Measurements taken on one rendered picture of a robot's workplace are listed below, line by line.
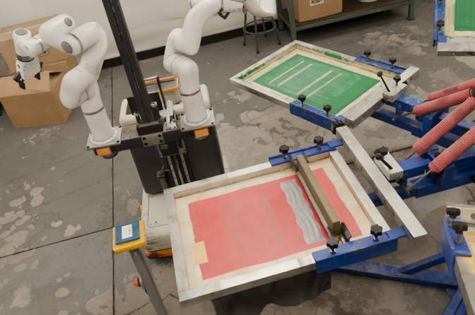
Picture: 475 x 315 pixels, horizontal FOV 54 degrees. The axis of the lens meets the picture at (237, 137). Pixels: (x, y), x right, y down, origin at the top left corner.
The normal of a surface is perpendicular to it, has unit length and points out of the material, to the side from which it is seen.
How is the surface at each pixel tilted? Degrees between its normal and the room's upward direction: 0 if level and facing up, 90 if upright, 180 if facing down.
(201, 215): 0
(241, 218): 0
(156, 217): 0
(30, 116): 90
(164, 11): 90
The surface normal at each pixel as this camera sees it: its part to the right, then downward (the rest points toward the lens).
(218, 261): -0.14, -0.79
